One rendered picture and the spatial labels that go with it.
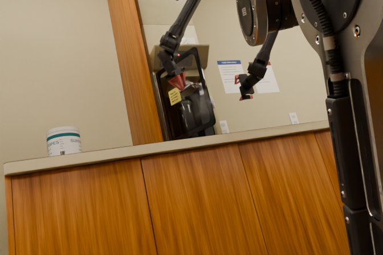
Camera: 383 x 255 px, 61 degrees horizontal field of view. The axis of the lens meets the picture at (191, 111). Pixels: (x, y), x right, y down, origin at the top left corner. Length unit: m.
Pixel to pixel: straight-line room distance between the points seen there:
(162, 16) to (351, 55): 1.66
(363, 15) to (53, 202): 1.10
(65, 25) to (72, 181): 1.35
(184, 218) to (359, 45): 1.04
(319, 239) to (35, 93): 1.70
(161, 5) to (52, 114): 0.91
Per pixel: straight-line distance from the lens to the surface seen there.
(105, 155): 1.27
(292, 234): 1.56
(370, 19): 0.40
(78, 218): 1.26
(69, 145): 1.40
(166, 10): 2.05
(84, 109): 2.11
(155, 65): 1.77
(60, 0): 2.50
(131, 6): 1.88
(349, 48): 0.44
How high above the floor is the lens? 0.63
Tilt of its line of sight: 17 degrees up
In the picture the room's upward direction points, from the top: 13 degrees counter-clockwise
